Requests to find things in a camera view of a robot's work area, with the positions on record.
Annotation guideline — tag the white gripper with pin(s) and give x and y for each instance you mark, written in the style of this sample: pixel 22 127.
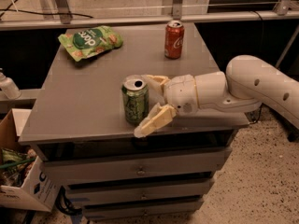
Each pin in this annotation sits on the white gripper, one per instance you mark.
pixel 180 93

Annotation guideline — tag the green soda can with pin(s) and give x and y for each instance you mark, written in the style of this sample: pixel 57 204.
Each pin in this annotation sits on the green soda can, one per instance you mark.
pixel 135 96

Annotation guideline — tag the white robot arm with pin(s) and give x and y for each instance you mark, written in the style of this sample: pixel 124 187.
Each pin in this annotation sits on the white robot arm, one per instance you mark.
pixel 247 83

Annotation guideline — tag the red cola can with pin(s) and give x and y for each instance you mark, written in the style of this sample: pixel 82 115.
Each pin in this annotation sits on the red cola can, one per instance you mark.
pixel 174 35

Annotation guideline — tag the grey drawer cabinet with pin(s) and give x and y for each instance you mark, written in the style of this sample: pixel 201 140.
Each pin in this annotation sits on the grey drawer cabinet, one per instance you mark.
pixel 78 129

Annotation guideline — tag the green snack bag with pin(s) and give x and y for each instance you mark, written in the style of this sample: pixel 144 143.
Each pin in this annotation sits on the green snack bag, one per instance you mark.
pixel 90 42

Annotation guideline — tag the white plastic bottle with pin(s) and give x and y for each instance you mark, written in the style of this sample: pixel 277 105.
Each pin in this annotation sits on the white plastic bottle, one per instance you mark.
pixel 8 87

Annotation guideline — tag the cardboard box with clutter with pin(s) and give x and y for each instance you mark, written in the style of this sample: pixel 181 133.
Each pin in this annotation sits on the cardboard box with clutter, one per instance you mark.
pixel 23 184

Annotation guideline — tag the metal railing frame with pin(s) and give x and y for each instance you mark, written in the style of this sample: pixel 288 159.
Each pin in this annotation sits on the metal railing frame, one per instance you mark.
pixel 47 14

